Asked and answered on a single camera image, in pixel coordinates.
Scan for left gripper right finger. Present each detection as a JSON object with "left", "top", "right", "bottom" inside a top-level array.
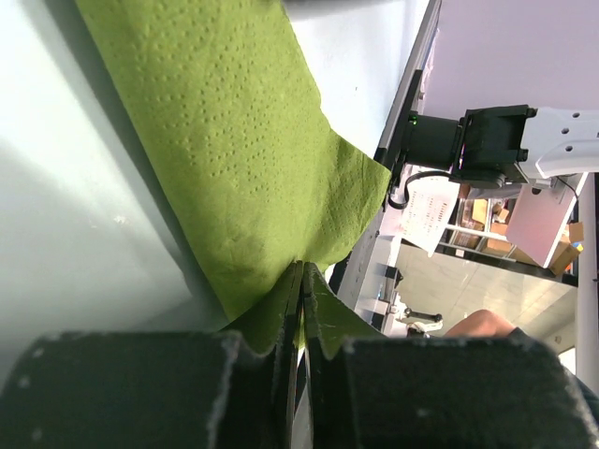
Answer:
[{"left": 302, "top": 264, "right": 598, "bottom": 448}]

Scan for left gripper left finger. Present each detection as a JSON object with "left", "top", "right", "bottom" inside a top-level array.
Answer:
[{"left": 1, "top": 262, "right": 303, "bottom": 448}]

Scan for green paper napkin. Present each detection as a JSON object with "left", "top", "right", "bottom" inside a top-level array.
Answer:
[{"left": 78, "top": 1, "right": 390, "bottom": 352}]

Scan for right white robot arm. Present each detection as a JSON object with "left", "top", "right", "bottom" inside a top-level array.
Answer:
[{"left": 401, "top": 105, "right": 598, "bottom": 189}]

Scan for person knee background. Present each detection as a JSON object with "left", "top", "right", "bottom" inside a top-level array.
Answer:
[{"left": 445, "top": 310, "right": 516, "bottom": 338}]

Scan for cardboard boxes on shelf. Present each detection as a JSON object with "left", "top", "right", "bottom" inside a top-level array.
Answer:
[{"left": 446, "top": 174, "right": 587, "bottom": 268}]

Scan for white paper sheet background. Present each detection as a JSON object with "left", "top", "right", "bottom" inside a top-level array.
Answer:
[{"left": 401, "top": 177, "right": 460, "bottom": 256}]

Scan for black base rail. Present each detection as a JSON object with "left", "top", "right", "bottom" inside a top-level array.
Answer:
[{"left": 329, "top": 69, "right": 423, "bottom": 301}]

